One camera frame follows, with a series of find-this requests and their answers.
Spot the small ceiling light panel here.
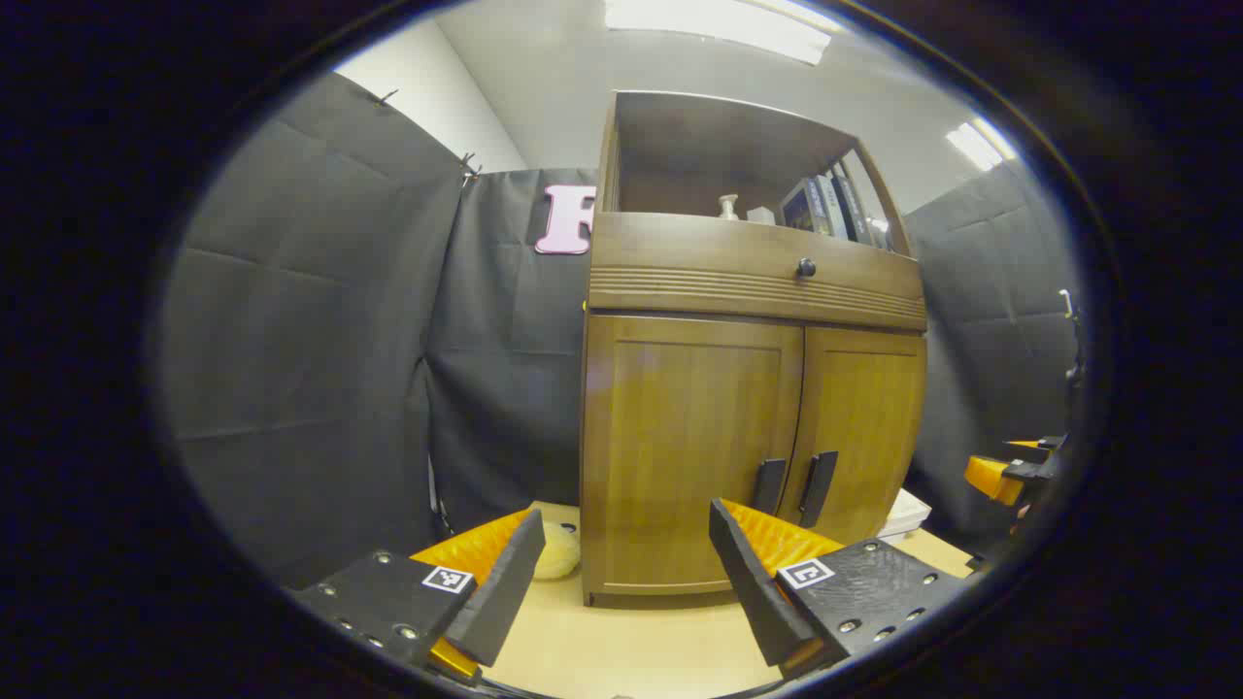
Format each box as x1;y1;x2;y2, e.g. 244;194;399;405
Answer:
947;116;1018;173

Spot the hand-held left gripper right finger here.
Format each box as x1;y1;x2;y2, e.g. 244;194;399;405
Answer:
708;498;972;681

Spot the black backdrop cloth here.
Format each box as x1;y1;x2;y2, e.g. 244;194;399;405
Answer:
160;70;1084;588

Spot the wooden cabinet drawer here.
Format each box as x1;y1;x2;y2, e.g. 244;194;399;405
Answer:
588;212;928;331

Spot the white flat box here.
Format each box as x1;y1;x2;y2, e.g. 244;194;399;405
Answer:
877;488;933;541

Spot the wooden double-door shoe cabinet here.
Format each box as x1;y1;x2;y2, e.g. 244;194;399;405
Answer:
580;89;929;609

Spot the pale yellow plush toy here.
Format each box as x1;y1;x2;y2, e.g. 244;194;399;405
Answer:
532;520;583;582

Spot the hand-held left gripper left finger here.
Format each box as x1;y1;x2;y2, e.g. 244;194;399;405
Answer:
291;507;547;685

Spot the wooden shoe cabinet door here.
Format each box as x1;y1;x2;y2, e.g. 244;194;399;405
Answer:
777;326;928;547
583;313;805;595

